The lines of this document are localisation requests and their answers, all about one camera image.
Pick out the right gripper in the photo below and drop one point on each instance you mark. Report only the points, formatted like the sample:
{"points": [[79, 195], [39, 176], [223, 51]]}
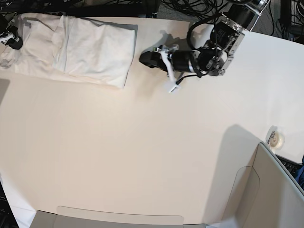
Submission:
{"points": [[9, 34]]}

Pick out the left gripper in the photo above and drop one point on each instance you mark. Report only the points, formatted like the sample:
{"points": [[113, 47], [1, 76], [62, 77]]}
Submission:
{"points": [[160, 58]]}

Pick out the white printed t-shirt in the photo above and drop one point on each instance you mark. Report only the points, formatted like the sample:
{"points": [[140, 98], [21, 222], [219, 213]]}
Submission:
{"points": [[65, 48]]}

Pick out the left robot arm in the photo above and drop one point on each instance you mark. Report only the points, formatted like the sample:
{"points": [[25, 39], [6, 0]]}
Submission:
{"points": [[229, 19]]}

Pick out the clear tape roll dispenser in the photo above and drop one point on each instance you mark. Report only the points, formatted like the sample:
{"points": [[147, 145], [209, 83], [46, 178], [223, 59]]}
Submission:
{"points": [[274, 138]]}

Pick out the black keyboard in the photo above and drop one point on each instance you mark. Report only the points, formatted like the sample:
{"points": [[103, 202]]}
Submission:
{"points": [[291, 166]]}

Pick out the grey partition panel right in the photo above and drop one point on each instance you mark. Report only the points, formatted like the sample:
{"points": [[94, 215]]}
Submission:
{"points": [[264, 195]]}

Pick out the grey partition panel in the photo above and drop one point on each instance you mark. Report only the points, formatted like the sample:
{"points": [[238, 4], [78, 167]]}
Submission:
{"points": [[67, 217], [264, 195]]}

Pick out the grey partition panel bottom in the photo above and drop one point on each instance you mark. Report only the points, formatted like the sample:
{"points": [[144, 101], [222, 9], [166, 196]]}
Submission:
{"points": [[67, 217]]}

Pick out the blue cloth item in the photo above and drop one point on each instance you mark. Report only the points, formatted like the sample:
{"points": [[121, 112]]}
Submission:
{"points": [[299, 175]]}

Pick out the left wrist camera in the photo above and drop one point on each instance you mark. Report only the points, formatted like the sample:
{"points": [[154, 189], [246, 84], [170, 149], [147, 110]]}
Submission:
{"points": [[171, 87]]}

